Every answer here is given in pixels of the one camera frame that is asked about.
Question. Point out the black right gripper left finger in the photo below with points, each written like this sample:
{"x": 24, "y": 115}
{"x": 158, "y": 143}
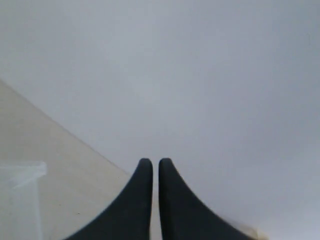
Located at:
{"x": 128, "y": 217}

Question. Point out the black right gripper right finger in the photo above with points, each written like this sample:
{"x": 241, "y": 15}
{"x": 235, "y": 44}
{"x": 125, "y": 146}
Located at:
{"x": 183, "y": 216}

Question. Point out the clear plastic bin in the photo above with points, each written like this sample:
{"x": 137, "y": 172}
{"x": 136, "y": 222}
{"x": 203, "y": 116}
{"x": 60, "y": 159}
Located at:
{"x": 20, "y": 217}

